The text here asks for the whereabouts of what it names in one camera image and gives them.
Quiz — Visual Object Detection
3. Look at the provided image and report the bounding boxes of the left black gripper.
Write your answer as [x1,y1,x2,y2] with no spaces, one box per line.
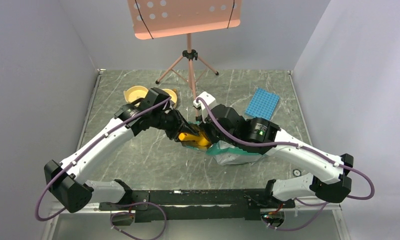
[151,108,199,143]

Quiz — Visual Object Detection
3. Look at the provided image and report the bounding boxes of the yellow plastic food scoop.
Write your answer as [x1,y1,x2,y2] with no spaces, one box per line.
[178,132,212,149]

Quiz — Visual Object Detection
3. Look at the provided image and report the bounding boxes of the green pet food bag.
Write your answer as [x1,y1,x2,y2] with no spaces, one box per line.
[181,121,262,166]

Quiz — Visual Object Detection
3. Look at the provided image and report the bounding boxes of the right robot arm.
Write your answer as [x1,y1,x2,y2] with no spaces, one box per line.
[196,103,354,208]

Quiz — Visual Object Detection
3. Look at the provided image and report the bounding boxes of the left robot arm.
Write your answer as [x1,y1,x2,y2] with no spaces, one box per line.
[44,87,199,213]

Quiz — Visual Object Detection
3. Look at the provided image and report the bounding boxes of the right cream pet bowl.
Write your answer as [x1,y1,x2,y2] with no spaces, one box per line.
[163,88,178,109]

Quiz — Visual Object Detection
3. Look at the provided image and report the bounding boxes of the cream pet bowl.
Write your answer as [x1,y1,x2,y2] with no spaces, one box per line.
[123,85,148,103]
[163,88,178,109]

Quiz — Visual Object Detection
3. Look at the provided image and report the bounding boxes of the left cream pet bowl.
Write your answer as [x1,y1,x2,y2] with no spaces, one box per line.
[123,85,148,103]

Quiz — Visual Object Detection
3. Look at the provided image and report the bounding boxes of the blue studded building plate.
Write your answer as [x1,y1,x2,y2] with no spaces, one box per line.
[245,88,280,120]

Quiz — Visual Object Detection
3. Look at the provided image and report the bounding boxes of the small round table marker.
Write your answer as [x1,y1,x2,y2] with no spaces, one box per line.
[292,169,302,178]

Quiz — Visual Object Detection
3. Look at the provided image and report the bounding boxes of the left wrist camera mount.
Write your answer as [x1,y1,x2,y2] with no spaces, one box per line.
[193,91,217,122]

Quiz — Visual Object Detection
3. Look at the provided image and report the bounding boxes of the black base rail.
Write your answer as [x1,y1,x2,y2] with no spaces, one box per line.
[99,188,295,223]

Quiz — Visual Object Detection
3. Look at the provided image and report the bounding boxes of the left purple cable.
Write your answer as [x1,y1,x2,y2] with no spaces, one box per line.
[34,96,172,222]

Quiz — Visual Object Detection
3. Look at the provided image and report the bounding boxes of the purple cable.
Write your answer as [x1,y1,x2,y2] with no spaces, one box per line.
[195,97,375,232]
[34,96,172,222]

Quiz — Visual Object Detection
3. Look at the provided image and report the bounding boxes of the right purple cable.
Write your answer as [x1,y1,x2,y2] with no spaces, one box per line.
[195,97,375,232]

